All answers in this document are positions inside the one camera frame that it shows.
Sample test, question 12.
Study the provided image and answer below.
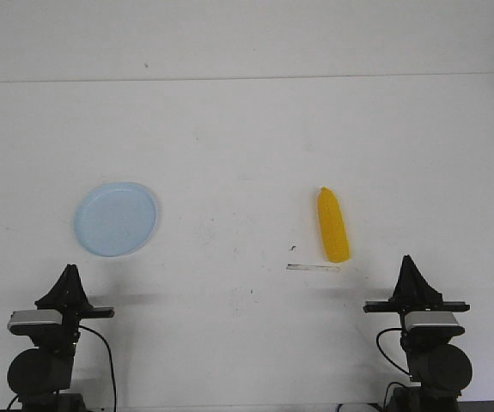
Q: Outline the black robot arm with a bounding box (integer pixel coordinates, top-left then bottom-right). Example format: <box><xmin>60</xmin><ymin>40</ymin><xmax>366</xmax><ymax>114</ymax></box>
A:
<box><xmin>363</xmin><ymin>255</ymin><xmax>473</xmax><ymax>411</ymax></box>
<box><xmin>7</xmin><ymin>264</ymin><xmax>114</xmax><ymax>411</ymax></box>

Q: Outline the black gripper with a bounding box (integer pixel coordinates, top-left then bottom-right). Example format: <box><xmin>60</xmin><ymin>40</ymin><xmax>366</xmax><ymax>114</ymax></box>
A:
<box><xmin>363</xmin><ymin>255</ymin><xmax>470</xmax><ymax>316</ymax></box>
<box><xmin>34</xmin><ymin>264</ymin><xmax>114</xmax><ymax>326</ymax></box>

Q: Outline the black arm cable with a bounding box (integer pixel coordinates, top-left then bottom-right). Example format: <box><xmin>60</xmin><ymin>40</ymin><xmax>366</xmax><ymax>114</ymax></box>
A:
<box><xmin>375</xmin><ymin>327</ymin><xmax>414</xmax><ymax>379</ymax></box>
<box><xmin>76</xmin><ymin>324</ymin><xmax>118</xmax><ymax>409</ymax></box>

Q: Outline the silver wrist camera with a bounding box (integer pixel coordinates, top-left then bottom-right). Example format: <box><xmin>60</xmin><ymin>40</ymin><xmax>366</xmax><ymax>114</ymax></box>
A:
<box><xmin>405</xmin><ymin>311</ymin><xmax>466</xmax><ymax>336</ymax></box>
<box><xmin>7</xmin><ymin>309</ymin><xmax>63</xmax><ymax>331</ymax></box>

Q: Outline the light blue round plate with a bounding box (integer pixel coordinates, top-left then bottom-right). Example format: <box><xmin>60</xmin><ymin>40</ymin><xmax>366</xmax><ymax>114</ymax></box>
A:
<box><xmin>73</xmin><ymin>182</ymin><xmax>159</xmax><ymax>258</ymax></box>

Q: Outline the yellow corn cob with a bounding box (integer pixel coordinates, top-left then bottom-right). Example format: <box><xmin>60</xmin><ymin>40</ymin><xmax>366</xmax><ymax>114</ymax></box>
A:
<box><xmin>317</xmin><ymin>187</ymin><xmax>351</xmax><ymax>263</ymax></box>

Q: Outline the clear tape strip on table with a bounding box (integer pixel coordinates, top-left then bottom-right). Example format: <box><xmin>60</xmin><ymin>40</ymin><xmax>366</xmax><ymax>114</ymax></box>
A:
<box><xmin>286</xmin><ymin>264</ymin><xmax>340</xmax><ymax>273</ymax></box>

